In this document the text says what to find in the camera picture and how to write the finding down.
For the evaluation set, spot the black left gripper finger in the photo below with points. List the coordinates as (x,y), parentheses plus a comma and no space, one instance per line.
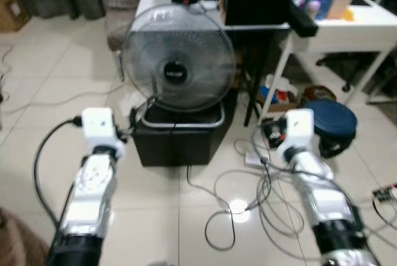
(134,118)

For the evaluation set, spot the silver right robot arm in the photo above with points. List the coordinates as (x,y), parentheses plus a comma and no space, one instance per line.
(319,191)

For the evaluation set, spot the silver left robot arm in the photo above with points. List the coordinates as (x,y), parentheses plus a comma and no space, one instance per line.
(90,198)

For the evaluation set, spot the crumpled white cloth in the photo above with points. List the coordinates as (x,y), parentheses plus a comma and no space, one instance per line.
(133,100)

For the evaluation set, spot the white power strip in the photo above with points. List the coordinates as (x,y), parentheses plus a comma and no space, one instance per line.
(257,157)

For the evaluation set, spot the white bag with colourful items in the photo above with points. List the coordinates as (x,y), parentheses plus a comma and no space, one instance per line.
(279,89)

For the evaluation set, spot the black cube box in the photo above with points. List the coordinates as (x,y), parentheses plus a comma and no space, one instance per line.
(173,147)

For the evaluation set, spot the brown round basket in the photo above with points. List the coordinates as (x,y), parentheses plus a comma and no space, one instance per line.
(317,93)

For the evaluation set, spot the grey electric fan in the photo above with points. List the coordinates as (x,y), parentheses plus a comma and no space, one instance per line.
(180,67)

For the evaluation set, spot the black office chair base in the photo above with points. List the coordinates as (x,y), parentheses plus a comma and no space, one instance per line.
(338,62)

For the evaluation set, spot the black power strip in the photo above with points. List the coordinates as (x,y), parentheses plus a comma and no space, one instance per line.
(386,193)

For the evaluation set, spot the white table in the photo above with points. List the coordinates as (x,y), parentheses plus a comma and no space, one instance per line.
(347,33)

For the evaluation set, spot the small pink white bottle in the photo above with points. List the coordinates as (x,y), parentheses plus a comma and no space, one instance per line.
(313,8)

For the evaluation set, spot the small yellow object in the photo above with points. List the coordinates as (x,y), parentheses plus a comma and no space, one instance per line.
(349,15)

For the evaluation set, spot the tan pen holder box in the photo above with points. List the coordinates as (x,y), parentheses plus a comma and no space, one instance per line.
(339,7)

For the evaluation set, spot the brown cardboard box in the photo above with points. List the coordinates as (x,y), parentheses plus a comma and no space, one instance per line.
(11,5)

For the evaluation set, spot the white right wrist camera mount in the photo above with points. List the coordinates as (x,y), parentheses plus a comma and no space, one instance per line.
(298,129)

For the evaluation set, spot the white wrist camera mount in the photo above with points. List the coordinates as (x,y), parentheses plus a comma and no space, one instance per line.
(99,126)
(298,129)

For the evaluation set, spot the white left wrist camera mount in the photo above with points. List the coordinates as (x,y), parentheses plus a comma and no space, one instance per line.
(99,126)

